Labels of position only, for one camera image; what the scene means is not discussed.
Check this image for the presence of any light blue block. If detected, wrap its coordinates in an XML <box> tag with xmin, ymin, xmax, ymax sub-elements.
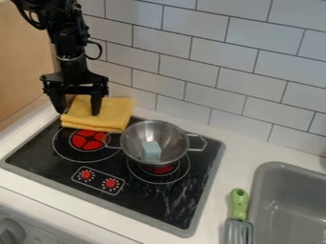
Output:
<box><xmin>139</xmin><ymin>141</ymin><xmax>163</xmax><ymax>162</ymax></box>

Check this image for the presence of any green handled spatula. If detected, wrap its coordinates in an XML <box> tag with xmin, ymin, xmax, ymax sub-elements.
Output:
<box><xmin>222</xmin><ymin>188</ymin><xmax>256</xmax><ymax>244</ymax></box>

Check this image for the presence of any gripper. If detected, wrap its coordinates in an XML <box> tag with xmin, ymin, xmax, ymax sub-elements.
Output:
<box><xmin>39</xmin><ymin>52</ymin><xmax>110</xmax><ymax>116</ymax></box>

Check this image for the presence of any yellow cloth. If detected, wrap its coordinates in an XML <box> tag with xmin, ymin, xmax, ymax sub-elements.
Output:
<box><xmin>59</xmin><ymin>94</ymin><xmax>135</xmax><ymax>133</ymax></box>

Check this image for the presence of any toy stove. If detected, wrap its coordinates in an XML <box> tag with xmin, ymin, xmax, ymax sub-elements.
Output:
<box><xmin>0</xmin><ymin>114</ymin><xmax>227</xmax><ymax>238</ymax></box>

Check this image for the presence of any silver pot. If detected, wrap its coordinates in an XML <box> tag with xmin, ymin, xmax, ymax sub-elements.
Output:
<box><xmin>103</xmin><ymin>119</ymin><xmax>210</xmax><ymax>168</ymax></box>

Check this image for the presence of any toy sink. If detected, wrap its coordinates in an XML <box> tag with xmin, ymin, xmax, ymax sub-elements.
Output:
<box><xmin>247</xmin><ymin>161</ymin><xmax>326</xmax><ymax>244</ymax></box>

